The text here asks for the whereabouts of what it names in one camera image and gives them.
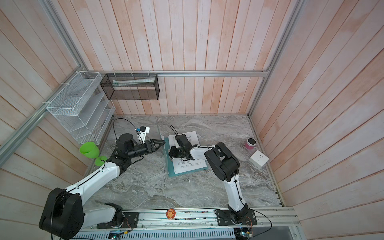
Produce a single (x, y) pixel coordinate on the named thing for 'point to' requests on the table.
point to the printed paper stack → (181, 165)
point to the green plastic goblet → (90, 150)
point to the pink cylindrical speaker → (250, 143)
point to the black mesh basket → (131, 86)
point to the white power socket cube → (258, 159)
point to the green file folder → (169, 163)
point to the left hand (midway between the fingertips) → (163, 146)
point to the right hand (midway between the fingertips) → (168, 153)
